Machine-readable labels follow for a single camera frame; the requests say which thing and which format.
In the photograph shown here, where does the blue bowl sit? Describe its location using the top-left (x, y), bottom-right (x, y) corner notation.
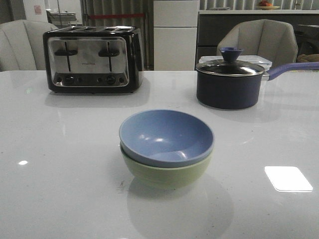
top-left (119, 110), bottom-right (214, 168)

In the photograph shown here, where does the green bowl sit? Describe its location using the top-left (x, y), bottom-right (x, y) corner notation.
top-left (120, 146), bottom-right (214, 189)

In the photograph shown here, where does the dark blue saucepan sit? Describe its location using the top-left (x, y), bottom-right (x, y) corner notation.
top-left (196, 62), bottom-right (319, 110)

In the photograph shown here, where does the glass pot lid blue knob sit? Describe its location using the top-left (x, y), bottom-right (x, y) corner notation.
top-left (195, 47), bottom-right (265, 77)

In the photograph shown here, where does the white refrigerator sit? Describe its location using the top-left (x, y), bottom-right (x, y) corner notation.
top-left (154, 0), bottom-right (200, 71)

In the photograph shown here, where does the black and chrome toaster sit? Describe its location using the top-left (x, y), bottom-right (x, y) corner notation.
top-left (43, 26), bottom-right (144, 94)

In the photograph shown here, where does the grey counter cabinet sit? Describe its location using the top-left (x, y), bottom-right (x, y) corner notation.
top-left (195, 9), bottom-right (319, 62)

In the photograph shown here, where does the clear plastic container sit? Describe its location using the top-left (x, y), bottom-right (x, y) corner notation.
top-left (198, 55), bottom-right (272, 71)

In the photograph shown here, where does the beige chair right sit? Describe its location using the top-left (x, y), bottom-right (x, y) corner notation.
top-left (216, 19), bottom-right (298, 67)

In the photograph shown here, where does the beige chair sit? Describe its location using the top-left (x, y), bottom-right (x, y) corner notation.
top-left (216, 19), bottom-right (298, 67)
top-left (0, 20), bottom-right (57, 71)

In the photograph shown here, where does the fruit plate on counter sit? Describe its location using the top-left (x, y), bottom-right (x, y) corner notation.
top-left (256, 0), bottom-right (280, 10)

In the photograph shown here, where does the beige chair left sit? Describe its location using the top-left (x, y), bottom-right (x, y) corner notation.
top-left (0, 20), bottom-right (57, 71)

